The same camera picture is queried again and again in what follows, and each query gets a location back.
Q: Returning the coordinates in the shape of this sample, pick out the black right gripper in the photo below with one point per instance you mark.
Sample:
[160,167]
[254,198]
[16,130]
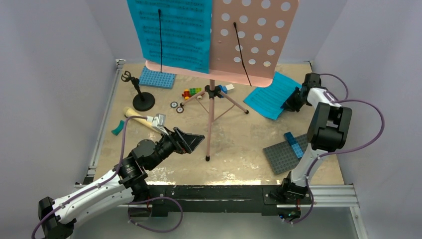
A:
[289,105]

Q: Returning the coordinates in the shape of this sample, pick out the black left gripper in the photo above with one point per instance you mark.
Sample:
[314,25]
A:
[183,142]

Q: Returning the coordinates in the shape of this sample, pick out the blue sheet music page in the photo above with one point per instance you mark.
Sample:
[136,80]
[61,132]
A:
[174,33]
[268,101]

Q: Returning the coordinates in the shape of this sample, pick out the beige toy microphone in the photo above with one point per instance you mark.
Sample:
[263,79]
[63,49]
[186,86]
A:
[144,120]

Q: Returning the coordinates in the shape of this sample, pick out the pink music stand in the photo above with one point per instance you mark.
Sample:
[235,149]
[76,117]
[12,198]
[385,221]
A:
[245,45]

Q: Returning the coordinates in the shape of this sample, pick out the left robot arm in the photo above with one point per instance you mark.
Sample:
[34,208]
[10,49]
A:
[120,185]

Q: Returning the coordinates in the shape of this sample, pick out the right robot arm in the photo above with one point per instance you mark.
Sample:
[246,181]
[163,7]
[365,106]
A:
[327,133]

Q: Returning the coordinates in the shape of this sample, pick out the round marker sticker right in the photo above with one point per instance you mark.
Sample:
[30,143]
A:
[179,110]

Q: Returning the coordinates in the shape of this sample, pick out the blue bricks on grey plate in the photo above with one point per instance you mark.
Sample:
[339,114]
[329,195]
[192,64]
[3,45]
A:
[294,145]

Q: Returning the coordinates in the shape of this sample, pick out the colourful toy brick car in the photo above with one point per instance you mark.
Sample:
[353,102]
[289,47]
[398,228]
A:
[190,92]

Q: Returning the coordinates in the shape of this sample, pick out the grey brick baseplate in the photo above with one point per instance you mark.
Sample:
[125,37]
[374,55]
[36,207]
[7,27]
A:
[281,157]

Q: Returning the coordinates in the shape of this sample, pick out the blue and white brick stack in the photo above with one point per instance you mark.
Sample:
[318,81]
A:
[226,88]

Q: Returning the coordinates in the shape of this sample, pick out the teal curved block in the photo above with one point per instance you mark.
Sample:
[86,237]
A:
[120,128]

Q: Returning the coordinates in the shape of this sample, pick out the light blue brick baseplate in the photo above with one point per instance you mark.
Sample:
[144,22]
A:
[156,79]

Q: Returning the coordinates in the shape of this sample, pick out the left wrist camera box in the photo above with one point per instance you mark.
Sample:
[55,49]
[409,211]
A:
[158,123]

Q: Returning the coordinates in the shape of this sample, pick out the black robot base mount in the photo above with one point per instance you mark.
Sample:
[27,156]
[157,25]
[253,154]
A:
[160,200]

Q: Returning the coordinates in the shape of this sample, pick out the aluminium frame rail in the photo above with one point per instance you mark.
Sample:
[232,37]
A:
[93,164]

